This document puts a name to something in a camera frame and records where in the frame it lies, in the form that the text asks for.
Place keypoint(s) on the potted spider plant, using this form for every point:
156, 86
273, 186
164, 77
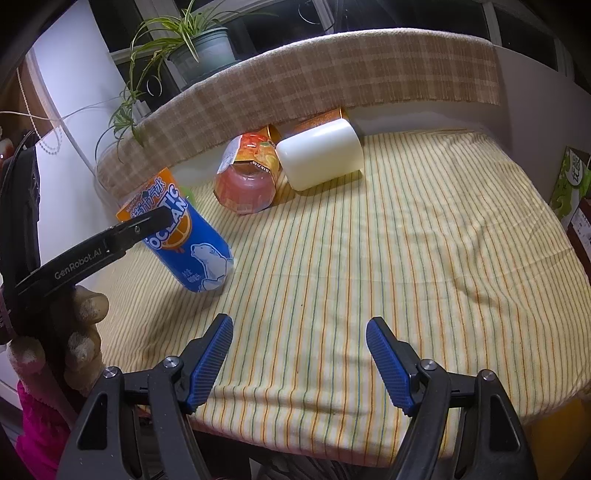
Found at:
207, 50

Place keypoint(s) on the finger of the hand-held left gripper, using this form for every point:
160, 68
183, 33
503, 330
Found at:
83, 265

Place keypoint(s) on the white cup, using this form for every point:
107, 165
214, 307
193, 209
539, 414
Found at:
318, 152

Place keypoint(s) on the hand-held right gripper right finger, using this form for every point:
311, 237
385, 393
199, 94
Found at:
388, 360

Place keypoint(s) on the green printed box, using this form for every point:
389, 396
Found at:
570, 184

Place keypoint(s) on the yellow striped cloth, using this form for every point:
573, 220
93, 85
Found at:
392, 277

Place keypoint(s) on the person's left hand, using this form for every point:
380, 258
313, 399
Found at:
87, 307

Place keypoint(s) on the beige plaid cloth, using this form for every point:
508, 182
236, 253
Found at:
323, 74

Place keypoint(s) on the person's left forearm pink sleeve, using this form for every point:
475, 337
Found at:
37, 438

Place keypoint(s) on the blue and orange soda can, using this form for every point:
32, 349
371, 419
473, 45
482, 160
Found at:
203, 258

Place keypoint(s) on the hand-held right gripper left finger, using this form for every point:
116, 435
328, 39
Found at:
212, 360

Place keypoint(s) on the pink jelly cup orange sleeve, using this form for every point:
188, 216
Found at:
244, 189

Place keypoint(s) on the orange can behind cup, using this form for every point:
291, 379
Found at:
318, 121

